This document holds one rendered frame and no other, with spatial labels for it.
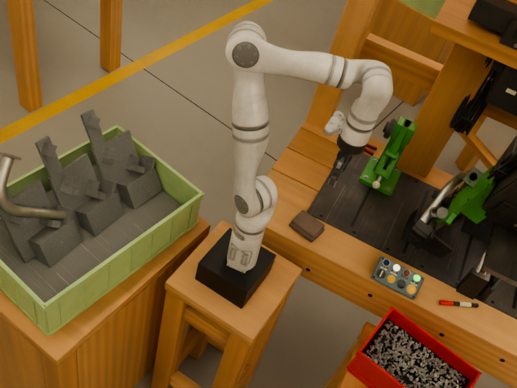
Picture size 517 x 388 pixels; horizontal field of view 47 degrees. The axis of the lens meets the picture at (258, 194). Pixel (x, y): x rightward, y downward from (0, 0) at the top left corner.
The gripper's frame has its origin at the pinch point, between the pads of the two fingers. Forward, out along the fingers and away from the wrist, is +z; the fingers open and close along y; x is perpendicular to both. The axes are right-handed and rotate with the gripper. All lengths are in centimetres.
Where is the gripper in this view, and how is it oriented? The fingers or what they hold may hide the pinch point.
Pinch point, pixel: (337, 174)
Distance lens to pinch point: 161.1
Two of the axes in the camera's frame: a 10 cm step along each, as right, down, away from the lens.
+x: -8.8, -4.5, 1.6
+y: 4.3, -6.1, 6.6
